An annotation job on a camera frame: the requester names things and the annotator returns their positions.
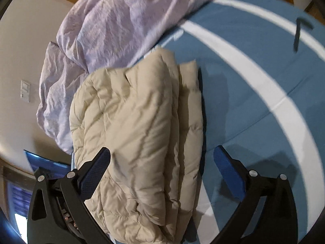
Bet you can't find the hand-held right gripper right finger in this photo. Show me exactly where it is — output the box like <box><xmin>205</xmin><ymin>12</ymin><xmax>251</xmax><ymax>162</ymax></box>
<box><xmin>213</xmin><ymin>145</ymin><xmax>298</xmax><ymax>244</ymax></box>

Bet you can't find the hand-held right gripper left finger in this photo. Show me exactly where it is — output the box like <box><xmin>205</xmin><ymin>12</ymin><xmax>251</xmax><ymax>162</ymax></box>
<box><xmin>27</xmin><ymin>147</ymin><xmax>112</xmax><ymax>244</ymax></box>

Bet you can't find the beige quilted puffer jacket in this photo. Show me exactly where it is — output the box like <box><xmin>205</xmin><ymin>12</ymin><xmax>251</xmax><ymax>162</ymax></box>
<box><xmin>69</xmin><ymin>48</ymin><xmax>205</xmax><ymax>244</ymax></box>

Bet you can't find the blue lit screen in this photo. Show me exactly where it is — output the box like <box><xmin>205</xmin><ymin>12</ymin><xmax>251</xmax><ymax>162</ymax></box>
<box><xmin>24</xmin><ymin>149</ymin><xmax>71</xmax><ymax>180</ymax></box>

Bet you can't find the blue white-striped bedsheet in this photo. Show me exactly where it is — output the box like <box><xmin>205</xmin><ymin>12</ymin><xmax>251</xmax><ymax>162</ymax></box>
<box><xmin>68</xmin><ymin>0</ymin><xmax>325</xmax><ymax>244</ymax></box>

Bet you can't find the lilac crinkled duvet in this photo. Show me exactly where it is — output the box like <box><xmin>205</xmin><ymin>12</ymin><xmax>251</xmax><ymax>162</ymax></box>
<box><xmin>36</xmin><ymin>0</ymin><xmax>240</xmax><ymax>155</ymax></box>

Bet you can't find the white wall switch plate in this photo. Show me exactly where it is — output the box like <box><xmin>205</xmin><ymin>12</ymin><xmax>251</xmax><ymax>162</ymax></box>
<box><xmin>20</xmin><ymin>80</ymin><xmax>32</xmax><ymax>103</ymax></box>

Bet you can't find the dark strap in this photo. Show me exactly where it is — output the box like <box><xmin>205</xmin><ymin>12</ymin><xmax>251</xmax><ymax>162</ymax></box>
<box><xmin>293</xmin><ymin>18</ymin><xmax>313</xmax><ymax>53</ymax></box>

